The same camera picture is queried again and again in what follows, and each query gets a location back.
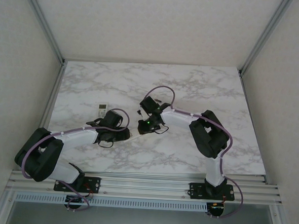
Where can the aluminium side rail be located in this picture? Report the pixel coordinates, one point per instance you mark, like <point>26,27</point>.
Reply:
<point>52,96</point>

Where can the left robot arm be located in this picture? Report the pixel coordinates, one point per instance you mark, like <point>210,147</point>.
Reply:
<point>79,139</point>

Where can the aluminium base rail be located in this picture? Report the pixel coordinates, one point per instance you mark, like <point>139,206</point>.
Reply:
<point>147,187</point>

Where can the controller circuit board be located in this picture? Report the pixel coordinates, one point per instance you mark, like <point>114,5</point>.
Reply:
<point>76,200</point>
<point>216,207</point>

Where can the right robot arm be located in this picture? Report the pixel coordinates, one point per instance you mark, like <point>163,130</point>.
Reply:
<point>177,118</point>

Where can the aluminium frame post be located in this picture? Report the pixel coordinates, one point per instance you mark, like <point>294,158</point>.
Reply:
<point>44,21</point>
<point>265,35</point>

